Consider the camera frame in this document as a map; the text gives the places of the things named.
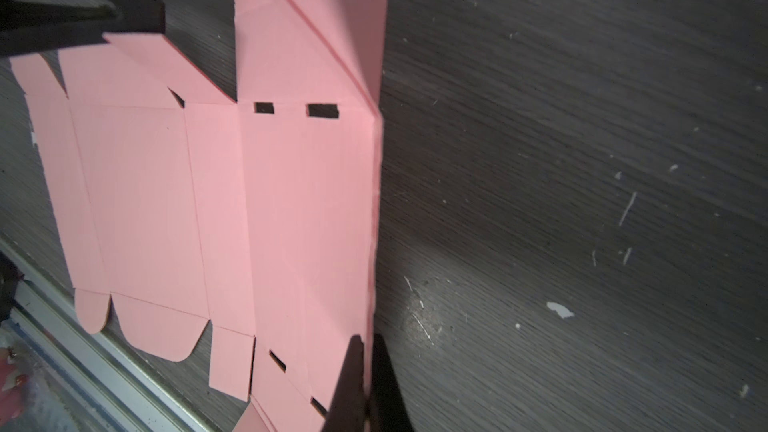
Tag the pink paper box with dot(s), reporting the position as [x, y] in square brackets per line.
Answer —
[180, 207]

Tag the pink small toy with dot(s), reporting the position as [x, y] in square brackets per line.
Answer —
[12, 382]

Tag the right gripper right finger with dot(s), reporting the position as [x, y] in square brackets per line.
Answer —
[387, 411]

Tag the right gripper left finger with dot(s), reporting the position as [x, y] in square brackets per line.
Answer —
[347, 410]

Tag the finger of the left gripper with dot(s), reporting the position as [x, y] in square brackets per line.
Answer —
[31, 27]

